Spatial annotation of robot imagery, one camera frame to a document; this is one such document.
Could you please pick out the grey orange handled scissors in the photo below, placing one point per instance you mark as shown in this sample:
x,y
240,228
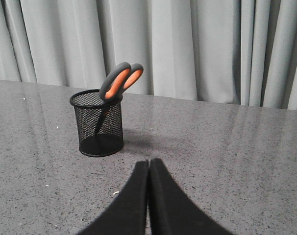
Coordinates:
x,y
117,82

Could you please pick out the black mesh pen cup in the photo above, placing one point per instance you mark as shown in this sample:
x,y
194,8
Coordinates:
x,y
87,108

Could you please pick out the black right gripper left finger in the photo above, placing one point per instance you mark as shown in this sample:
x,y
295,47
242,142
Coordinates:
x,y
126,215

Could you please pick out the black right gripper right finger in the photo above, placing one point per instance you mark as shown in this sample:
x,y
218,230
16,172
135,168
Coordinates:
x,y
171,211

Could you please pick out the grey pleated curtain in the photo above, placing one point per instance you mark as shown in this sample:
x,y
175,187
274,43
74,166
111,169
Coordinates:
x,y
226,51

